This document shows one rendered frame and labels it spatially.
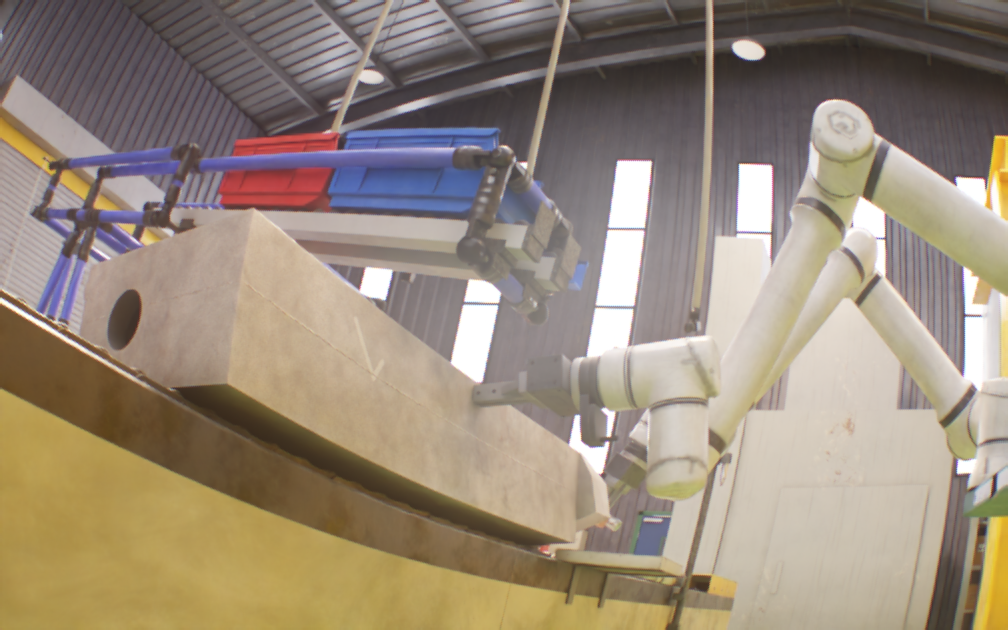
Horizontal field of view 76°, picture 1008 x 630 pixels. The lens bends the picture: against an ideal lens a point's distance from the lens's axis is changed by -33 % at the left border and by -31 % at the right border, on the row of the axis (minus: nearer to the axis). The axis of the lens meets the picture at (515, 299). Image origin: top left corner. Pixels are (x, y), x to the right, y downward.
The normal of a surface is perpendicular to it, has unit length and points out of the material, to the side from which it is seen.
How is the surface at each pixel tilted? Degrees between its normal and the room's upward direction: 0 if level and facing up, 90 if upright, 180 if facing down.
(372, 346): 80
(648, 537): 90
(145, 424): 90
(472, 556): 90
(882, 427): 90
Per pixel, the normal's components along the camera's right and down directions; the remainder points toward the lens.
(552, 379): -0.40, -0.39
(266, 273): 0.91, -0.14
